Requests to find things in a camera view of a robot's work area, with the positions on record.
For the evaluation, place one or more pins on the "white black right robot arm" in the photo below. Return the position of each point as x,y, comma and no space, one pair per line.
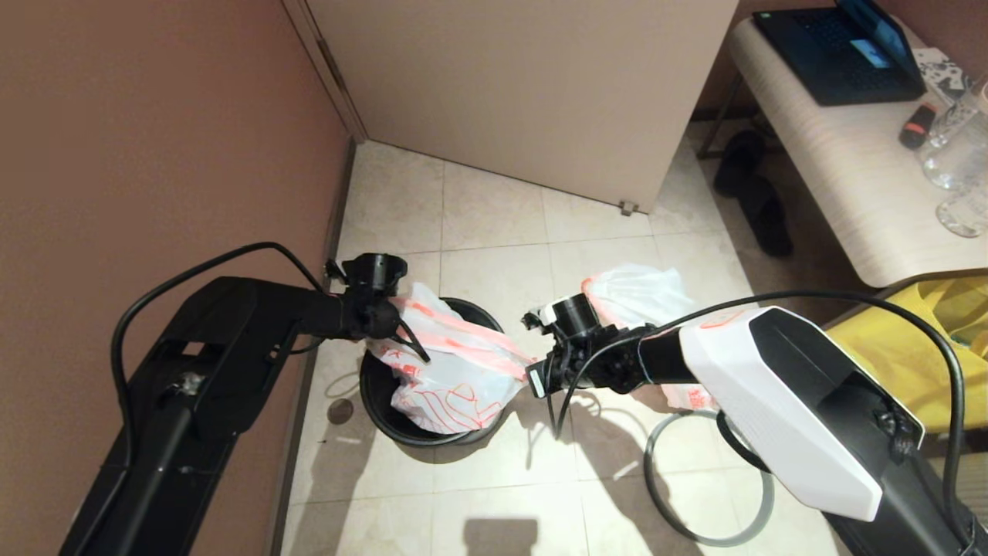
772,386

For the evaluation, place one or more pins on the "beige door frame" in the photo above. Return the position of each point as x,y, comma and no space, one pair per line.
324,62

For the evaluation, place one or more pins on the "black orange handheld device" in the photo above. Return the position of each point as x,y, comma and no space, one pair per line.
916,127

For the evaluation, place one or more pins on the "small metal door stopper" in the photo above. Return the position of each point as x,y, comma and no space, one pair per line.
628,208

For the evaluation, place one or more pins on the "white red-printed plastic bag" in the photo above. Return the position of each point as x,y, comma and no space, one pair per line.
455,371

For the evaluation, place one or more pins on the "clear ribbed glass bottle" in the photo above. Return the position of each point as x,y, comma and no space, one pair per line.
957,112

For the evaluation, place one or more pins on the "spare white plastic bag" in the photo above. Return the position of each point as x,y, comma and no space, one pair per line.
641,293

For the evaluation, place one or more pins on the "white black patterned card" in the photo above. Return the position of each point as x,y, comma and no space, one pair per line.
940,76

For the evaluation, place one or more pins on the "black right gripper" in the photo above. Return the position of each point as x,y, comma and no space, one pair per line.
587,367

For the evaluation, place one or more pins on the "black round trash bin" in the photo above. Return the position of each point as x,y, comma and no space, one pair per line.
386,417

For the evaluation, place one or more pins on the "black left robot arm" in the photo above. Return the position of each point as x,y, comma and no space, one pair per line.
216,371

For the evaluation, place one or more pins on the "clear glass cup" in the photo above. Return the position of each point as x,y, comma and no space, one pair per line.
963,215
955,164

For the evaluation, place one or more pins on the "beige door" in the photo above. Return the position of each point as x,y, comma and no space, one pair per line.
525,93

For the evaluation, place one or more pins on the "dark blue laptop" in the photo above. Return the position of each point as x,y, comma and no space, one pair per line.
834,54

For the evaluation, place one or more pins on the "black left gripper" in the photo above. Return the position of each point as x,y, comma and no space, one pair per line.
378,320

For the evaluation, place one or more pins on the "cream striped bench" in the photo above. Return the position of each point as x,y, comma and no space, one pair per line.
841,170

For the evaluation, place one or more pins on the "black slipper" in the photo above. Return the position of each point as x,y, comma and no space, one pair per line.
768,220
739,162

